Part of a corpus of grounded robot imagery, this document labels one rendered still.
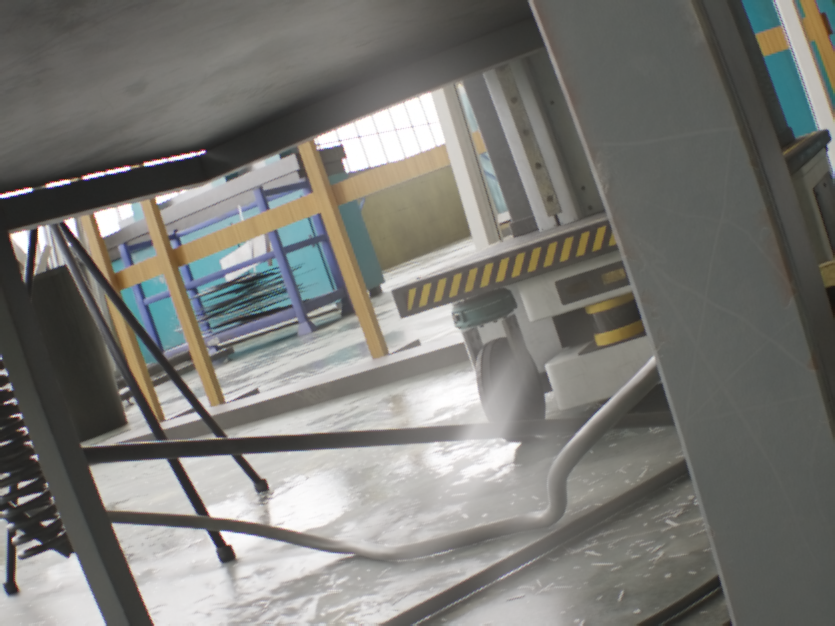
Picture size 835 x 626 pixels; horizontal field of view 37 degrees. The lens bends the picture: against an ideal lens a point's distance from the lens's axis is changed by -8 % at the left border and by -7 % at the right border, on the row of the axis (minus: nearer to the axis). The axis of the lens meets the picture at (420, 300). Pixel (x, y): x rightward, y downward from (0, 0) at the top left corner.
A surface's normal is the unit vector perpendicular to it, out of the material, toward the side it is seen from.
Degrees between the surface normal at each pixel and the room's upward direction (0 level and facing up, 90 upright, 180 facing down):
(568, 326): 90
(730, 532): 90
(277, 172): 90
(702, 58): 90
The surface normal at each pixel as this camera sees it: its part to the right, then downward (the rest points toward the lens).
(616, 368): -0.40, 0.19
